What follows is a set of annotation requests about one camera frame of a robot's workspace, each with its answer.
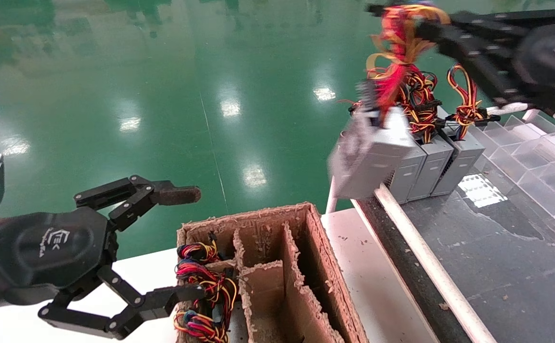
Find left coloured wire bundle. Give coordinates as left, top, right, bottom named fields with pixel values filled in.
left=173, top=309, right=230, bottom=343

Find dark grey rubber mat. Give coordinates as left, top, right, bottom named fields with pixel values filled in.
left=356, top=162, right=555, bottom=343

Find clear plastic divider tray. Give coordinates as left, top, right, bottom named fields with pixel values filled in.
left=468, top=113, right=555, bottom=232

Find small coloured wire bundle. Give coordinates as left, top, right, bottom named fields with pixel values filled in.
left=177, top=232, right=222, bottom=263

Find wire bundles in box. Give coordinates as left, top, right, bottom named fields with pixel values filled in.
left=175, top=260, right=238, bottom=311

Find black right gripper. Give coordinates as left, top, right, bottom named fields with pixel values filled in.
left=418, top=9, right=555, bottom=123

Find brown cardboard divider box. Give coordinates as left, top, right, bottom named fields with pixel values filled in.
left=176, top=202, right=369, bottom=343

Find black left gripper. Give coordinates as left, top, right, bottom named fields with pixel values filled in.
left=0, top=175, right=205, bottom=340

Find grey power supply with wires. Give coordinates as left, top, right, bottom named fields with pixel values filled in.
left=407, top=71, right=454, bottom=201
left=430, top=63, right=501, bottom=197
left=386, top=69, right=427, bottom=204
left=329, top=4, right=451, bottom=201

